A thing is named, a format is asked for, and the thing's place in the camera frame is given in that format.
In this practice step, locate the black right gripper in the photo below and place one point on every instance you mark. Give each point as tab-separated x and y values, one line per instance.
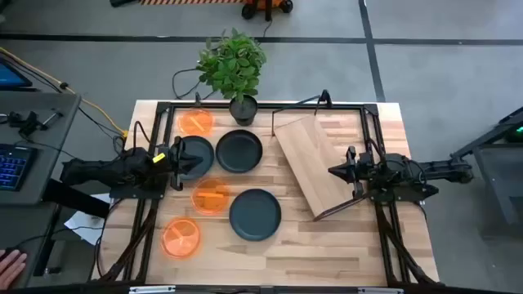
365	173

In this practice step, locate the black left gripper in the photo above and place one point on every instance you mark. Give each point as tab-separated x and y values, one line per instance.
176	163

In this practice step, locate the black round plate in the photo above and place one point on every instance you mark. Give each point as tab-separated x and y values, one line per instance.
255	214
205	149
239	151

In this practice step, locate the orange translucent plate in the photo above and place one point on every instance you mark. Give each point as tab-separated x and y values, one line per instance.
210	197
196	122
180	237

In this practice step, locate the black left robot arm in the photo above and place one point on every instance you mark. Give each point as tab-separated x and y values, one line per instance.
102	171

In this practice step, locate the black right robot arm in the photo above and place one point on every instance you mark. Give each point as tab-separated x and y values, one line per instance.
441	169

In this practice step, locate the yellow tape label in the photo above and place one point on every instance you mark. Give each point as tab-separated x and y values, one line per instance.
158	157

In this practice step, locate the black plant pot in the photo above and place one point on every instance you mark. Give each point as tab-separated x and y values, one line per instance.
243	111

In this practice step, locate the green leafy plant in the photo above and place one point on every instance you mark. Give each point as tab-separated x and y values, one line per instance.
233	61

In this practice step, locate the black flat bar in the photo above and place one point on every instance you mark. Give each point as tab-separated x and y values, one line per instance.
75	198

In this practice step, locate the white paper sheet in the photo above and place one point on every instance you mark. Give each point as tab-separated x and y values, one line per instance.
88	228

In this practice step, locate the grey side desk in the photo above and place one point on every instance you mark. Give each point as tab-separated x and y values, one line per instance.
45	163
24	228

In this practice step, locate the dark metal stand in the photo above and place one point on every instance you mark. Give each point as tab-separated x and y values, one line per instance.
496	175

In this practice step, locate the striped hazard barrier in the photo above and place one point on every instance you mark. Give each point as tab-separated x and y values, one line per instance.
192	2

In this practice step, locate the black tool on desk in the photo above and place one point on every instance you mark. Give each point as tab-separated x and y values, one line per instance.
26	122

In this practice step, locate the orange wheeled cart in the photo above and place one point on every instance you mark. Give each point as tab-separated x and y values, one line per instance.
267	6

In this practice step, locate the blue-lit keyboard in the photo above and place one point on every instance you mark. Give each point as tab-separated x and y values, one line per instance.
14	166

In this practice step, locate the blue-screen monitor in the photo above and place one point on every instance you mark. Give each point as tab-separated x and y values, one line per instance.
10	75

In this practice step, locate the person's hand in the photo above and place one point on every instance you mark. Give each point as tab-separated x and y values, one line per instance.
10	267

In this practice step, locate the black metal table frame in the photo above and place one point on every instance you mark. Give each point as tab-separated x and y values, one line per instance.
261	105

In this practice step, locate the silver clamp bracket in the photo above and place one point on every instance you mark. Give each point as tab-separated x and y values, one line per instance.
152	289
380	290

